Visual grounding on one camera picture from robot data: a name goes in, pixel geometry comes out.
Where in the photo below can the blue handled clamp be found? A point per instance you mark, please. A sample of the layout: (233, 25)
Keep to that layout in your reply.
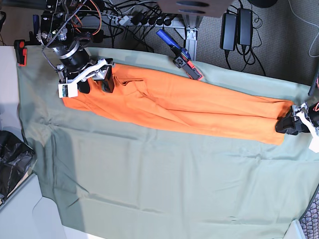
(182, 58)

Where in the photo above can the black plastic bag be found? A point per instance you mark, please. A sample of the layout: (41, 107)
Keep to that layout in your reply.
(15, 160)

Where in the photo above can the red black clamp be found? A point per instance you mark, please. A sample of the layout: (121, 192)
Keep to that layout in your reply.
(20, 52)

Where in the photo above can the orange T-shirt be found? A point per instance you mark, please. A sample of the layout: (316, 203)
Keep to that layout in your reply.
(165, 101)

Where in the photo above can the aluminium table leg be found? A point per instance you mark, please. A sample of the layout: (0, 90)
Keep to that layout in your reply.
(190, 33)

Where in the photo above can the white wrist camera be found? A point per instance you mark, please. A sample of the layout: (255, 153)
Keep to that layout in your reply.
(68, 90)
(314, 145)

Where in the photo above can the green table cloth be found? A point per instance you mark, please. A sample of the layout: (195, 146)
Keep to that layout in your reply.
(119, 180)

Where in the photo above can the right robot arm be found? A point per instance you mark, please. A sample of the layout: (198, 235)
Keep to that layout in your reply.
(62, 31)

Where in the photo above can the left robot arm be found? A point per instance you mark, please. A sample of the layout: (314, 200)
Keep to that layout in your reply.
(313, 94)

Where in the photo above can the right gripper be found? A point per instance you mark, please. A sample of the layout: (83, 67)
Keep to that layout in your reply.
(100, 70)

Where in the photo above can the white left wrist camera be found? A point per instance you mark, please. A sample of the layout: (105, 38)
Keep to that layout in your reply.
(314, 145)

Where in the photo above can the black power adapter left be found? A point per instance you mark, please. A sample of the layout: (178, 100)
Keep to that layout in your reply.
(228, 32)

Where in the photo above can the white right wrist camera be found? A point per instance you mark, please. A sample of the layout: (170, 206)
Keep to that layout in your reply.
(68, 90)

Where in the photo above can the black power adapter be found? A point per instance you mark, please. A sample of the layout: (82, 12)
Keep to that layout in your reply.
(228, 32)
(244, 27)

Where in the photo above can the black power adapter right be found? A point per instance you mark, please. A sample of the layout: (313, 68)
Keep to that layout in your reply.
(244, 27)

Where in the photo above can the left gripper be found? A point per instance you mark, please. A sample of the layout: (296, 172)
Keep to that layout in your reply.
(303, 119)

